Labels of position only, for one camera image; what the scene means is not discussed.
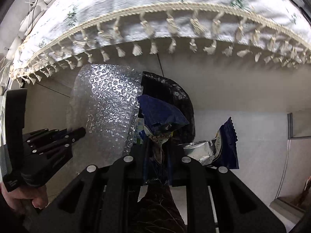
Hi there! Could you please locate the left human hand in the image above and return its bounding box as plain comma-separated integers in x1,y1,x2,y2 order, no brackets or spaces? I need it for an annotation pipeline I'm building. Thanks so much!
1,183,48,214

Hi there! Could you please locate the black trash bin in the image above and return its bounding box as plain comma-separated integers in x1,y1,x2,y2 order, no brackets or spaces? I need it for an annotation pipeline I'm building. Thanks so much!
139,71,196,141

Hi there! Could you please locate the white floral tablecloth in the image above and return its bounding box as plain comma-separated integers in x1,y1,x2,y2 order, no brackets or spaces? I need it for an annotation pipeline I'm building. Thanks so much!
8,0,310,84

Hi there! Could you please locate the dark blue snack wrapper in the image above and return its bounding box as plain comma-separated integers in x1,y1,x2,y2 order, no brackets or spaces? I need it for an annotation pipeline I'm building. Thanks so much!
138,94,239,170

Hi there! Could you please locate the clear bubble wrap sheet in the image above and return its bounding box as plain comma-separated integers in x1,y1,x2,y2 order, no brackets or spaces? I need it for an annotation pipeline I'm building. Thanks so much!
67,64,143,167

